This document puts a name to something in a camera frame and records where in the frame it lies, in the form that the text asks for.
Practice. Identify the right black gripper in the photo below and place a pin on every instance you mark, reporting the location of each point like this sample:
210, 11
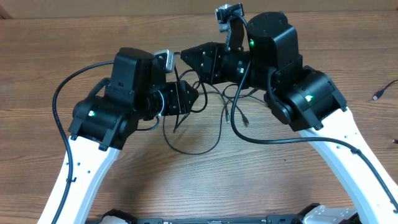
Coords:
216, 55

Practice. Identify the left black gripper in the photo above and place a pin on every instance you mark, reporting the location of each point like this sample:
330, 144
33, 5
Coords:
177, 93

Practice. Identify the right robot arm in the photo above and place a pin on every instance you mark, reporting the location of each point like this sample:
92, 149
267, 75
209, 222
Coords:
263, 53

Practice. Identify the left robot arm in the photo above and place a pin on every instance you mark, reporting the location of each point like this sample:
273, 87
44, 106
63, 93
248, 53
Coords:
136, 90

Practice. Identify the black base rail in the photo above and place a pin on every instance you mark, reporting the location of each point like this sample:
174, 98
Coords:
315, 213

